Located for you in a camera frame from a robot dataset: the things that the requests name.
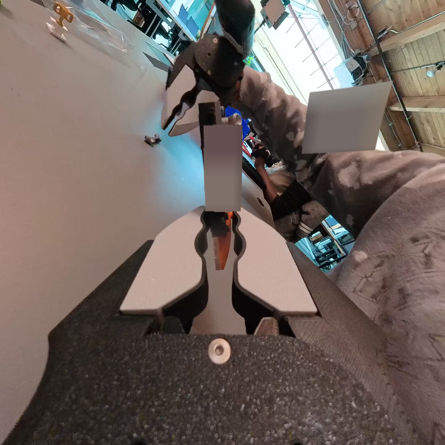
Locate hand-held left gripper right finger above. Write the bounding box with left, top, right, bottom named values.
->
left=232, top=209, right=319, bottom=325

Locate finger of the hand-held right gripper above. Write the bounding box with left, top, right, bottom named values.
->
left=162, top=70, right=197, bottom=130
left=168, top=110, right=203, bottom=136

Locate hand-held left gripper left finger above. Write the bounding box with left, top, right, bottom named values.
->
left=120, top=210, right=211, bottom=324

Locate orange white lego car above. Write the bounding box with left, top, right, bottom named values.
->
left=198, top=103, right=244, bottom=270

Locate person's right forearm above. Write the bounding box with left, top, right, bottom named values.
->
left=233, top=66, right=445, bottom=237

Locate wooden desk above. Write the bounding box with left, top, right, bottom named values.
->
left=136, top=0, right=209, bottom=49

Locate studio light panel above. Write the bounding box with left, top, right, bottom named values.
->
left=261, top=0, right=291, bottom=30

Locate clear plastic bag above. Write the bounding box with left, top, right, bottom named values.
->
left=42, top=0, right=136, bottom=53

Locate small gold trophy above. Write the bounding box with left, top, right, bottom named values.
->
left=48, top=2, right=74, bottom=42

